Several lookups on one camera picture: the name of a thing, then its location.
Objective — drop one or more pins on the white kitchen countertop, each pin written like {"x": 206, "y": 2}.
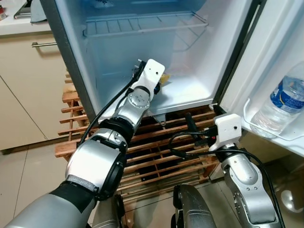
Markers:
{"x": 23, "y": 27}

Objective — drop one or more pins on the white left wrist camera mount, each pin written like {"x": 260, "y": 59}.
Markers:
{"x": 151, "y": 73}

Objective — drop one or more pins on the grey blue cloth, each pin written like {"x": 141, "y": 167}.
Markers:
{"x": 39, "y": 10}

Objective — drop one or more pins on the grey left robot leg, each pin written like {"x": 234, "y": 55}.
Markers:
{"x": 109, "y": 213}

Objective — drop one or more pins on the white small fridge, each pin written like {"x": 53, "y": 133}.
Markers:
{"x": 190, "y": 61}

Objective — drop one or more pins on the grey fridge foot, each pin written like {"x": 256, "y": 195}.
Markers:
{"x": 159, "y": 119}

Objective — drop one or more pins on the grey robot leg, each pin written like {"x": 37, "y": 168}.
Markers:
{"x": 192, "y": 209}
{"x": 109, "y": 213}

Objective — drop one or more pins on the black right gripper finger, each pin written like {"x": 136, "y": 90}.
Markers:
{"x": 192, "y": 124}

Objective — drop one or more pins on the small yellow food item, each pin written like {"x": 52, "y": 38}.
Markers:
{"x": 166, "y": 78}

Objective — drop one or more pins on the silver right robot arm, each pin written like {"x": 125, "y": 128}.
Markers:
{"x": 247, "y": 185}

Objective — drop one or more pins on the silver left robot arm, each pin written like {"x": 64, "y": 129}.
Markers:
{"x": 95, "y": 161}

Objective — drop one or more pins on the wooden slatted rack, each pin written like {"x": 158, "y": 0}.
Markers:
{"x": 152, "y": 156}

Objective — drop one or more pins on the white fridge door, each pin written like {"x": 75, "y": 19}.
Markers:
{"x": 266, "y": 52}

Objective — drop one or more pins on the beige kitchen cabinet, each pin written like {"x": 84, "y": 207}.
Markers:
{"x": 28, "y": 90}

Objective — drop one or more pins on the clear water bottle blue label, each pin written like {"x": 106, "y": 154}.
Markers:
{"x": 280, "y": 104}

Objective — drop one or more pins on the grey right robot leg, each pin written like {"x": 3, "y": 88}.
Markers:
{"x": 192, "y": 209}

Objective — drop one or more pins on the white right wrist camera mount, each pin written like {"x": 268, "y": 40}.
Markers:
{"x": 228, "y": 130}

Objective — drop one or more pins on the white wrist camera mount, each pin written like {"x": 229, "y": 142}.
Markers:
{"x": 151, "y": 73}
{"x": 228, "y": 130}

